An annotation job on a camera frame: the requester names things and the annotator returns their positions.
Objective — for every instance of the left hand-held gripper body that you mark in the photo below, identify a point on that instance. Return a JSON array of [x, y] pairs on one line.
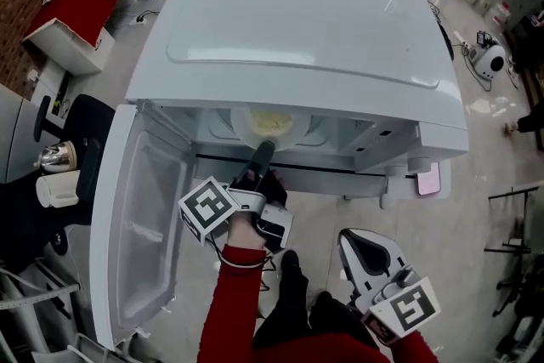
[[208, 208]]

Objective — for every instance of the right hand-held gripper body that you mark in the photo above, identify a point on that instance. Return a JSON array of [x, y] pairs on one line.
[[408, 306]]

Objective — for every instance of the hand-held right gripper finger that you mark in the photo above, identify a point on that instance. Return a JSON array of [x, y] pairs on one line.
[[393, 253], [350, 268]]

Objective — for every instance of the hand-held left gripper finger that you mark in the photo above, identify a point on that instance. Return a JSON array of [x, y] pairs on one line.
[[261, 161]]

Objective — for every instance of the yellowish powder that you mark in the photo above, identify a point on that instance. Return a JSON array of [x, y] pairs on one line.
[[270, 123]]

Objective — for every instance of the white plate with noodles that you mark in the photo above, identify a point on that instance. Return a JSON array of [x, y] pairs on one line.
[[297, 136]]

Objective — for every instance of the white microwave oven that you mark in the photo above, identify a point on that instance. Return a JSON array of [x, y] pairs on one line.
[[297, 34]]

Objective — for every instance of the person's left forearm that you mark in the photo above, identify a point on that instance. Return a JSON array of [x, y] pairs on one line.
[[234, 289]]

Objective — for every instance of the person's right forearm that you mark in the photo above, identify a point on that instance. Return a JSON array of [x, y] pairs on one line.
[[414, 350]]

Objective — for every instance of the person's left shoe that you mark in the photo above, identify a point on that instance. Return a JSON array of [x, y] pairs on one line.
[[290, 259]]

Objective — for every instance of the person's black trousers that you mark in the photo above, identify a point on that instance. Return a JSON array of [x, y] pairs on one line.
[[293, 310]]

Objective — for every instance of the white table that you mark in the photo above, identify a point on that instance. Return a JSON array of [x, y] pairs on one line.
[[331, 183]]

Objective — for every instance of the pink smartphone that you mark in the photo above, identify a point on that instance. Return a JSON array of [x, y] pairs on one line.
[[428, 183]]

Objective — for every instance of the person's red top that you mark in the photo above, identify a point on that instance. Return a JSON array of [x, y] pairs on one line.
[[319, 353]]

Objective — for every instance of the black office chair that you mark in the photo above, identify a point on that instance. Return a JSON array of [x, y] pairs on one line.
[[91, 127]]

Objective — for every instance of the white cup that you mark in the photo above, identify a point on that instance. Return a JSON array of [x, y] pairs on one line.
[[55, 189]]

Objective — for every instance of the silver kettle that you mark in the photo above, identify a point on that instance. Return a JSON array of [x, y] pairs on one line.
[[55, 159]]

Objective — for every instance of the black wheeled bench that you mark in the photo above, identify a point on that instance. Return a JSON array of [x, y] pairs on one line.
[[25, 225]]

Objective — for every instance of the white board panel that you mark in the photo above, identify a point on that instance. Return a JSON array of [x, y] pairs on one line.
[[17, 132]]

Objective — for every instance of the white round device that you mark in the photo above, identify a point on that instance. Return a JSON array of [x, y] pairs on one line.
[[491, 59]]

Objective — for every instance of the white power strip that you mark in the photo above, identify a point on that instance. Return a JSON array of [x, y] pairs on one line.
[[460, 40]]

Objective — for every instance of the red topped white cabinet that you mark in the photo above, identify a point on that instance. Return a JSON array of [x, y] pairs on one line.
[[81, 0]]

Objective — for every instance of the water jug with red label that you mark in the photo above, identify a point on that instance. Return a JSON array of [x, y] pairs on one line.
[[499, 13]]

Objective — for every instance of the white shelf frame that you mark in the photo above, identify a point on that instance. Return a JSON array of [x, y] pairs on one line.
[[25, 302]]

